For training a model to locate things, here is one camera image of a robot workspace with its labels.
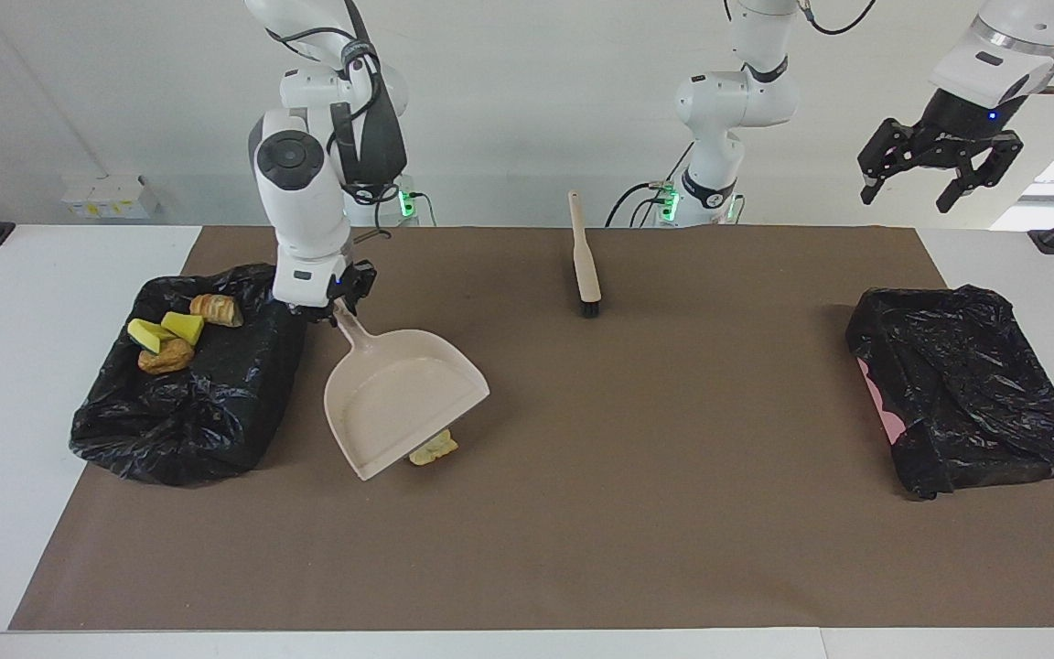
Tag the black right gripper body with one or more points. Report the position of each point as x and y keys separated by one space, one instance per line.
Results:
x=359 y=282

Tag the brown nugget piece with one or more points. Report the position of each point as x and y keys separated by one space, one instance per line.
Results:
x=166 y=357

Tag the black bag lined pink bin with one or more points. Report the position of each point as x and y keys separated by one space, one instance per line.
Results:
x=966 y=384

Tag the beige plastic dustpan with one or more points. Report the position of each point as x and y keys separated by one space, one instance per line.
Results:
x=399 y=403

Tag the white wall socket box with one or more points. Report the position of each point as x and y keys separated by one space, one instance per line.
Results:
x=106 y=197

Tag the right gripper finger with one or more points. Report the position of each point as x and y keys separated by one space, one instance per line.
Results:
x=353 y=309
x=321 y=315

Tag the yellow sponge piece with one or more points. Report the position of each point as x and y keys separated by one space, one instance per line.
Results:
x=147 y=334
x=182 y=327

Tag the brown table mat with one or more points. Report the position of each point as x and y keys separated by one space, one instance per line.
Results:
x=673 y=458

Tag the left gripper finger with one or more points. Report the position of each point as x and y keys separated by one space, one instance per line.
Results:
x=989 y=169
x=884 y=151

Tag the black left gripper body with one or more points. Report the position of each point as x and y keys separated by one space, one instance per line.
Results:
x=952 y=124

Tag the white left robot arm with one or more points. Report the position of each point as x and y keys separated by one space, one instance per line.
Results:
x=719 y=101

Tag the striped croissant piece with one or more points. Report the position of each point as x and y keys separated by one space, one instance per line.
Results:
x=216 y=309

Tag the beige hand brush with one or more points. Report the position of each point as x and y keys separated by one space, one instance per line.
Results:
x=585 y=265

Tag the pale bread piece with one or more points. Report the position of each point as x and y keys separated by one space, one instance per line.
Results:
x=435 y=448

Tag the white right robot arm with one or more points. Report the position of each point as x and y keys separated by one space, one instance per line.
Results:
x=307 y=201

